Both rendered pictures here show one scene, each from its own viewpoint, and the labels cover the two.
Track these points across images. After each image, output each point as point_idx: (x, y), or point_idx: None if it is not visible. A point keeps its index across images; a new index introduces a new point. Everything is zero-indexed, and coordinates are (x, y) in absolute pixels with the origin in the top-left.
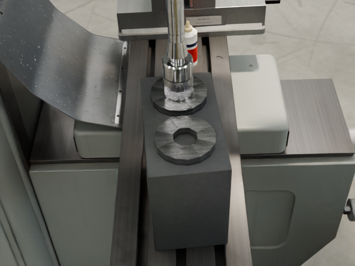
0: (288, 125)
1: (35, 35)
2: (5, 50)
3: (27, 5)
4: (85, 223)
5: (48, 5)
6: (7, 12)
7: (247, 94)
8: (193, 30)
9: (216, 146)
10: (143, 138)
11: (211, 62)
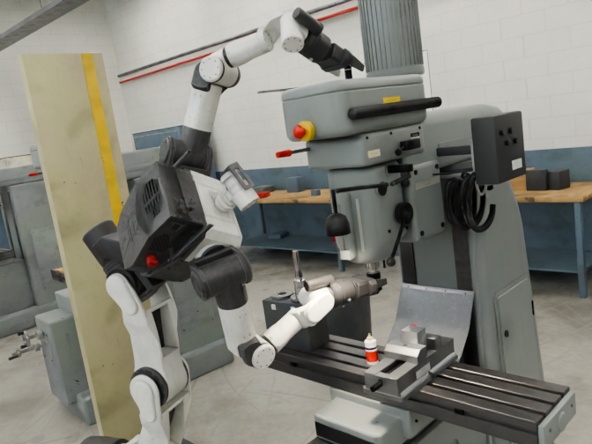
0: (314, 415)
1: (432, 315)
2: (407, 296)
3: (447, 306)
4: None
5: (464, 323)
6: (430, 292)
7: (354, 410)
8: (366, 340)
9: (272, 299)
10: (340, 343)
11: (363, 368)
